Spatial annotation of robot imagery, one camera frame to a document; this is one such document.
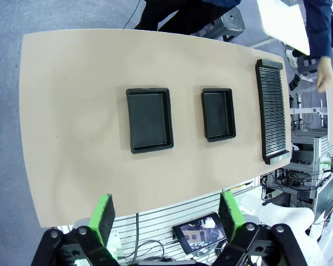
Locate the gray metal stool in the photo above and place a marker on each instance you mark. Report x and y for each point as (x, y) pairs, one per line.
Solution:
(233, 22)

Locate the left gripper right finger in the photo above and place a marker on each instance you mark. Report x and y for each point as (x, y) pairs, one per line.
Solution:
(230, 216)

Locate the navy sleeved forearm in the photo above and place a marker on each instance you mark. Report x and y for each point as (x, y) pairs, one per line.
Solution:
(320, 41)

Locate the black plastic ESD tray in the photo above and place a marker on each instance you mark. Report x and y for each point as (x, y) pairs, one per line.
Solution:
(148, 119)
(217, 113)

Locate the aluminium extrusion frame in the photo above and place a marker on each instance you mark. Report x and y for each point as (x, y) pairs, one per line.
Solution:
(316, 155)

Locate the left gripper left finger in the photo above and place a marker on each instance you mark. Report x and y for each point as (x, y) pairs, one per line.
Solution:
(104, 219)

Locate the black tablet screen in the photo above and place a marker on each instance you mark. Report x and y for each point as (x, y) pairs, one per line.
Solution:
(199, 234)

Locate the bare hand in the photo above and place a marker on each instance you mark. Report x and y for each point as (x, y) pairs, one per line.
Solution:
(325, 73)

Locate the person in navy coat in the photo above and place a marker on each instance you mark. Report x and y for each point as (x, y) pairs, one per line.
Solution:
(317, 22)
(177, 14)

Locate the white rounded table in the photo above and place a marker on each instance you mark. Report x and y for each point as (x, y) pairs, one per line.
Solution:
(283, 25)

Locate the white sneaker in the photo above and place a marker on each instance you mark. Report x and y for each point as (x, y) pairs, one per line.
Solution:
(292, 58)

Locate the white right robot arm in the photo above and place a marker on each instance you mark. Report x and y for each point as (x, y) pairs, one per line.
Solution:
(280, 219)

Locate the dark flat monitor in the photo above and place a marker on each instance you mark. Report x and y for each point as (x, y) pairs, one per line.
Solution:
(324, 199)

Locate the black slotted board rack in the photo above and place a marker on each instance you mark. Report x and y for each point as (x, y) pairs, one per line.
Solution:
(272, 110)

